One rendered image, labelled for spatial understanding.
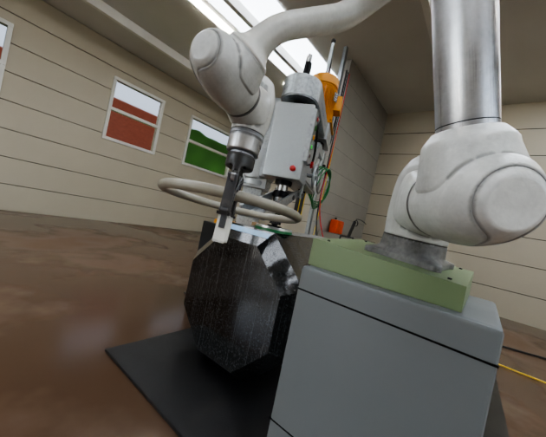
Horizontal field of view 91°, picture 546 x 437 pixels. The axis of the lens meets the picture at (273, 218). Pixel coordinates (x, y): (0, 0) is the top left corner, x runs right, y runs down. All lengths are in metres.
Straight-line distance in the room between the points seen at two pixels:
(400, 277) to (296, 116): 1.12
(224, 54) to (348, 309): 0.58
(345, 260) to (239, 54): 0.50
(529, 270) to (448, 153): 6.06
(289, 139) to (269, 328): 0.98
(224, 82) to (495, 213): 0.51
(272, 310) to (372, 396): 0.75
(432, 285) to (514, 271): 5.93
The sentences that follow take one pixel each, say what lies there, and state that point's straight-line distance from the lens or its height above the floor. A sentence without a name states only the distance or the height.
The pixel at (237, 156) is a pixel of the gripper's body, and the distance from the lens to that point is 0.69.
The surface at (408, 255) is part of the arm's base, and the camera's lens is 0.72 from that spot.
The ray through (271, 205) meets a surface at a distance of 0.73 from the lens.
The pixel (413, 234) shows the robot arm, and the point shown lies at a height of 0.93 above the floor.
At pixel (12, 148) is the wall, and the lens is 7.10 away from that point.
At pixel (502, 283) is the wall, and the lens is 6.56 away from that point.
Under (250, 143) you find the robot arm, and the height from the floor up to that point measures 1.07.
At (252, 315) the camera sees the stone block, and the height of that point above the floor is 0.41.
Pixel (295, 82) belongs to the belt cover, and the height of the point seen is 1.64.
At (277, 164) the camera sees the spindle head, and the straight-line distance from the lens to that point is 1.49.
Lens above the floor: 0.90
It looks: level
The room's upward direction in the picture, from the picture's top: 12 degrees clockwise
